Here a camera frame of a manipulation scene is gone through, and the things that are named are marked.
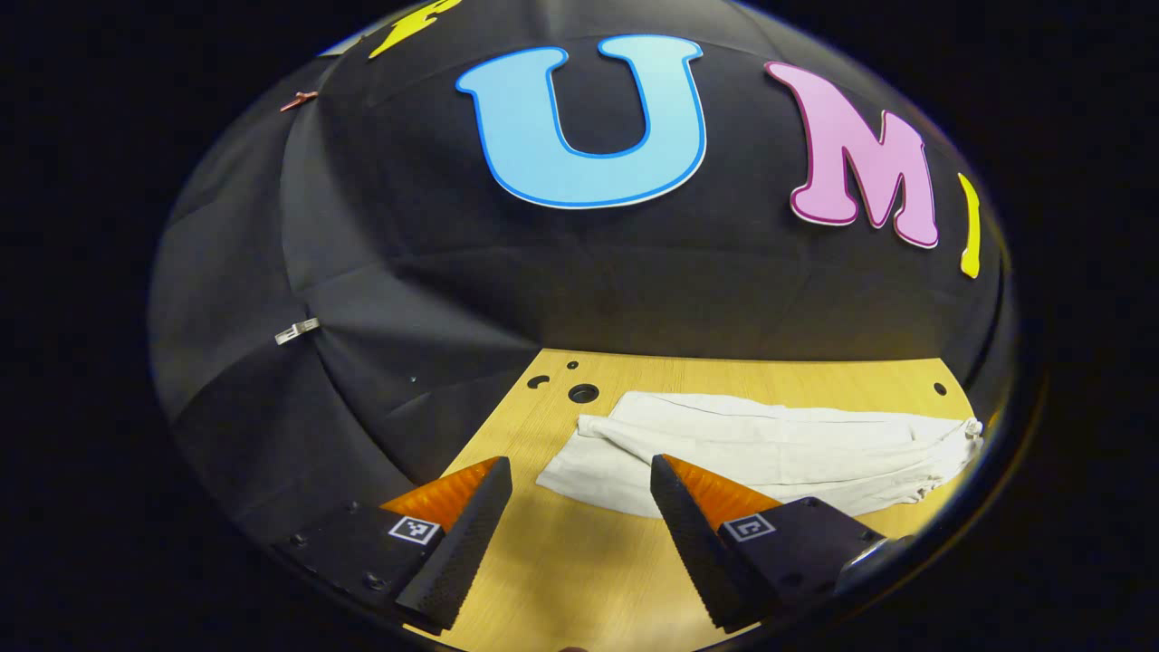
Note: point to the white jeans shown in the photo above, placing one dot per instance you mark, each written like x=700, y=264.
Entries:
x=770, y=448

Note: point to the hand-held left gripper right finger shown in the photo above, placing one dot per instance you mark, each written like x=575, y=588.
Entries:
x=693, y=543

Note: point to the copper clip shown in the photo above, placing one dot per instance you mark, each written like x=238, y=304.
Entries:
x=299, y=100

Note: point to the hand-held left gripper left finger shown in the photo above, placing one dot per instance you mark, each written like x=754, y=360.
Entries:
x=466, y=543

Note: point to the black backdrop cloth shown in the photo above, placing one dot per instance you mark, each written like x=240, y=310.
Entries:
x=579, y=281

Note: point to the white clip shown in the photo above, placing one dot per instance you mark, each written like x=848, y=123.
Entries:
x=297, y=330

